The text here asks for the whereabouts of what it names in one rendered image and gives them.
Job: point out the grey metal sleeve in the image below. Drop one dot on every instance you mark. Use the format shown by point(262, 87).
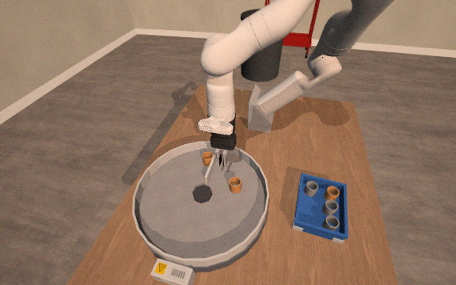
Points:
point(332, 204)
point(332, 219)
point(308, 191)

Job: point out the blue crate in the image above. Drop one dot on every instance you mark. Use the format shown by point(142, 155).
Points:
point(311, 210)

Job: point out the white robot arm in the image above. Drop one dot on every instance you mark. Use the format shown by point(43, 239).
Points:
point(268, 26)

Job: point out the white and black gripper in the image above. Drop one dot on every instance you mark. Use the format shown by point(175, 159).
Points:
point(220, 123)

